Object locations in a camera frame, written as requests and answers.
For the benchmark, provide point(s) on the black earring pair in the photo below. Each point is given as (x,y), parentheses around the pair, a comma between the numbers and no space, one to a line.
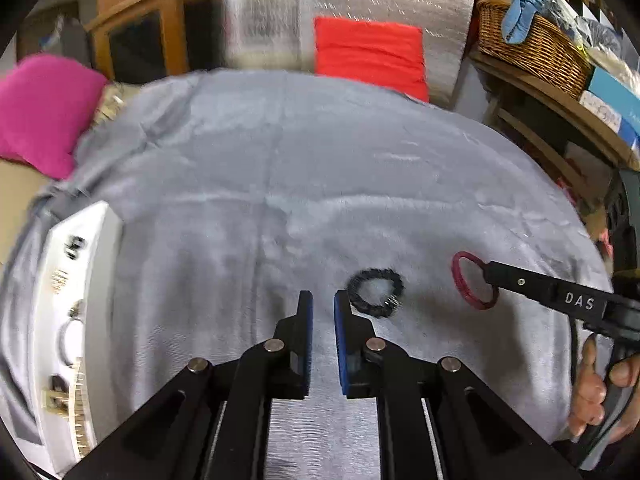
(75,249)

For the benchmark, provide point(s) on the person's right hand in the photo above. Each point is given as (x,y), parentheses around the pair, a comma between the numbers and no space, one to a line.
(587,395)

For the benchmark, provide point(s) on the clear plastic bags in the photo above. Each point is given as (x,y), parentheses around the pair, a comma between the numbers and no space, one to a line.
(595,30)

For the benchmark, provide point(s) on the blue cloth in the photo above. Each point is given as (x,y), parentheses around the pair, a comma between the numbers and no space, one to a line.
(525,10)

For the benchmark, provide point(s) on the red cushion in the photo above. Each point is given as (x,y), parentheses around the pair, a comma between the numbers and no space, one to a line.
(370,55)

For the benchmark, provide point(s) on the patterned beige cloth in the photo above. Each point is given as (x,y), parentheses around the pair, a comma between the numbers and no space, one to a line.
(110,105)

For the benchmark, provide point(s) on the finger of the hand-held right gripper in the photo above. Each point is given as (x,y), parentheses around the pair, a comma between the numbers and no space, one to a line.
(545,292)

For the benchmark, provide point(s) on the gold square brooch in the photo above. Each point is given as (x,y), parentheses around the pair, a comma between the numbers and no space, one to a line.
(56,394)

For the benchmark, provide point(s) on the blue cardboard box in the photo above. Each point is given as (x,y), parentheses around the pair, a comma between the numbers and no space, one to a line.
(612,100)

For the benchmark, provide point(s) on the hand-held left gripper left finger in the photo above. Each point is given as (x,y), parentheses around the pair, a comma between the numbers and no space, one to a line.
(306,320)

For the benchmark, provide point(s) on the grey blanket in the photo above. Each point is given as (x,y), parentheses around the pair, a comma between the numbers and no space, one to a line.
(325,185)

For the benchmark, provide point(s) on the wooden cabinet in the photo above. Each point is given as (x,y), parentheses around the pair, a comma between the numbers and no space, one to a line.
(150,5)

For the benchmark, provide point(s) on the red bangle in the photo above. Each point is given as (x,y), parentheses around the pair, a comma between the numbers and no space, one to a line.
(461,285)

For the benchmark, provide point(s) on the pink cushion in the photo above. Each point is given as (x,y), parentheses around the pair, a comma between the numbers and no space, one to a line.
(45,110)

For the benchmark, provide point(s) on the white jewelry box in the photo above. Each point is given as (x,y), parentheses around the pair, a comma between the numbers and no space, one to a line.
(97,280)

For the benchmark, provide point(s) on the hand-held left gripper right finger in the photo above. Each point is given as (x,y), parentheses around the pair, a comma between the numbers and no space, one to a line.
(341,330)

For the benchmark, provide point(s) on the beige sofa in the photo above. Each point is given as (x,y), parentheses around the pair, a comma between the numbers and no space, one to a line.
(15,200)

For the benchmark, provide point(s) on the wicker basket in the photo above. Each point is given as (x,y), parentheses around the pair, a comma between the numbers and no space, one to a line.
(535,55)

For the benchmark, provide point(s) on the wooden shelf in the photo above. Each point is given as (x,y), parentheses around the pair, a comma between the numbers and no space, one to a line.
(540,105)

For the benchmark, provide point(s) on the gold hair comb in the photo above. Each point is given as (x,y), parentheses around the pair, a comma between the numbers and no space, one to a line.
(82,410)

